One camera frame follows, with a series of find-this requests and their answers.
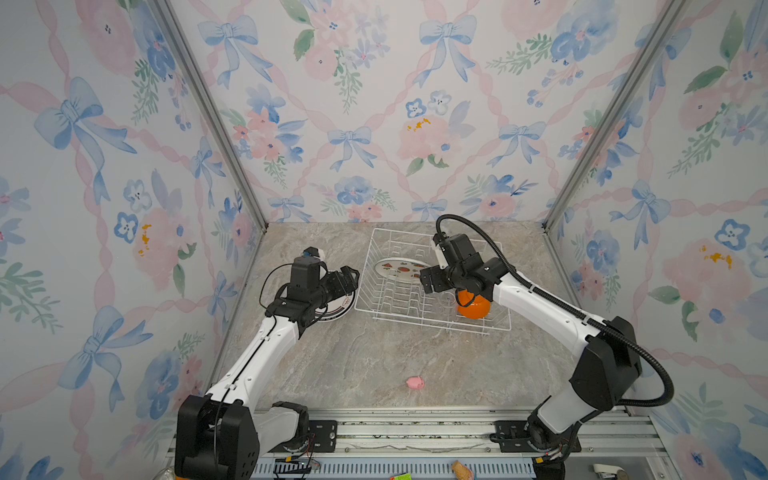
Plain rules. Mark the watermelon pattern plate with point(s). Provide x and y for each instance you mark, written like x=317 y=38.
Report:
x=402 y=270

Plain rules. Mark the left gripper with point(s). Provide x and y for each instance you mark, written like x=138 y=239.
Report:
x=350 y=283

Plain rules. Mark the white wire dish rack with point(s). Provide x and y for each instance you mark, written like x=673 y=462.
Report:
x=408 y=303

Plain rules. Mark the left aluminium corner post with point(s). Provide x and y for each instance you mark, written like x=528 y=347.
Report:
x=180 y=47

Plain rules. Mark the red green rimmed plate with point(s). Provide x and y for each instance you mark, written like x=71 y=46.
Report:
x=337 y=308

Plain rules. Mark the aluminium corner post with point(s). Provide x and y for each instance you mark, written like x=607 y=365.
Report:
x=180 y=47
x=661 y=30

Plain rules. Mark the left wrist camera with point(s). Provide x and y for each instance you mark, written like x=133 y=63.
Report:
x=314 y=252

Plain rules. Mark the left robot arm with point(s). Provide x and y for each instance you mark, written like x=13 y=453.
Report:
x=219 y=435

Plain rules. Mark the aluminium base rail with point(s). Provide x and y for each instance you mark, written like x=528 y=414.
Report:
x=461 y=442

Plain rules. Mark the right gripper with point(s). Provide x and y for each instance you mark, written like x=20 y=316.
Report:
x=434 y=274

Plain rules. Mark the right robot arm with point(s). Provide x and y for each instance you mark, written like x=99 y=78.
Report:
x=606 y=366

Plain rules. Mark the small pink object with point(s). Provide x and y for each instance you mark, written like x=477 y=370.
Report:
x=415 y=383

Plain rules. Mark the orange bowl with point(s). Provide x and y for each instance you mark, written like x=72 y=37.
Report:
x=471 y=306

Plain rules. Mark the right aluminium corner post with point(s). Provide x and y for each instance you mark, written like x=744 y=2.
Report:
x=661 y=30

